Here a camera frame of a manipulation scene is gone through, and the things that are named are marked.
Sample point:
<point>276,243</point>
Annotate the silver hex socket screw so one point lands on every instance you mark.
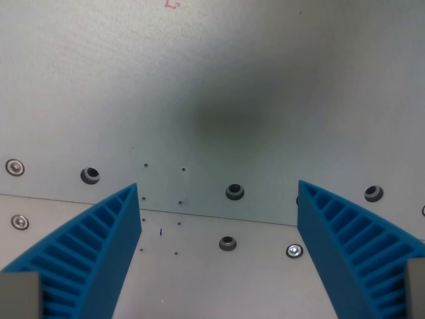
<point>20,222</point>
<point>15,167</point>
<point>294,251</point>

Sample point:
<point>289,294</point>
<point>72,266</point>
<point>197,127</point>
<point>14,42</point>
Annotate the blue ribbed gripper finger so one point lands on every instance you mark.
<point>345,252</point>
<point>99,252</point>

